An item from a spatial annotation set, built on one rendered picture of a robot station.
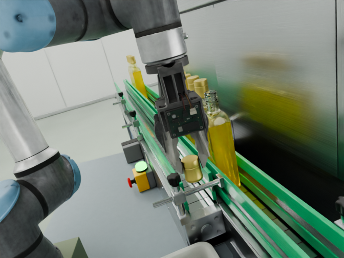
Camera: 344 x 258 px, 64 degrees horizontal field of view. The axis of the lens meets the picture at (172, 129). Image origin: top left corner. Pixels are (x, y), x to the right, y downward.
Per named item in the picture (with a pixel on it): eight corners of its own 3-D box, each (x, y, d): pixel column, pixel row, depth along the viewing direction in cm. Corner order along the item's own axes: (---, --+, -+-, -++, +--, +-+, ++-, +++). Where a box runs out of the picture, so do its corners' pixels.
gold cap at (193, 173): (184, 176, 56) (179, 157, 54) (200, 171, 56) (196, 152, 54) (187, 185, 52) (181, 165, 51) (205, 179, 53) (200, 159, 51)
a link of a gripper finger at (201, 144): (208, 179, 48) (189, 135, 45) (200, 165, 54) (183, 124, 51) (224, 172, 48) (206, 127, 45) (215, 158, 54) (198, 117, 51)
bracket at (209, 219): (227, 234, 66) (222, 211, 64) (191, 249, 64) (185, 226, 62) (220, 224, 70) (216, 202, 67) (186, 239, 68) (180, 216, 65)
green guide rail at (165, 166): (189, 210, 67) (183, 182, 64) (186, 211, 66) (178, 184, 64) (117, 91, 227) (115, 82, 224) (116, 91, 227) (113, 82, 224)
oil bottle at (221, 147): (241, 186, 71) (229, 110, 64) (222, 194, 70) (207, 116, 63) (231, 176, 77) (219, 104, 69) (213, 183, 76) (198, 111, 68)
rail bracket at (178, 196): (229, 208, 64) (221, 161, 60) (162, 235, 61) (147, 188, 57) (223, 200, 67) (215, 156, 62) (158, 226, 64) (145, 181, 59)
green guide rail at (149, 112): (217, 199, 68) (211, 172, 65) (213, 200, 68) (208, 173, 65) (126, 88, 228) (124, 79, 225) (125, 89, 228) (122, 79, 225)
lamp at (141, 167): (148, 170, 103) (146, 163, 102) (137, 174, 102) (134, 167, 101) (146, 165, 107) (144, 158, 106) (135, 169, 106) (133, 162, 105)
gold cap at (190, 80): (203, 91, 74) (201, 76, 73) (192, 95, 74) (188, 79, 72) (199, 89, 78) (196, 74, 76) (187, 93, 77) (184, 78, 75)
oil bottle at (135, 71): (148, 97, 185) (136, 55, 174) (140, 100, 183) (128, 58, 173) (146, 95, 190) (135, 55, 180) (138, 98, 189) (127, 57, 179)
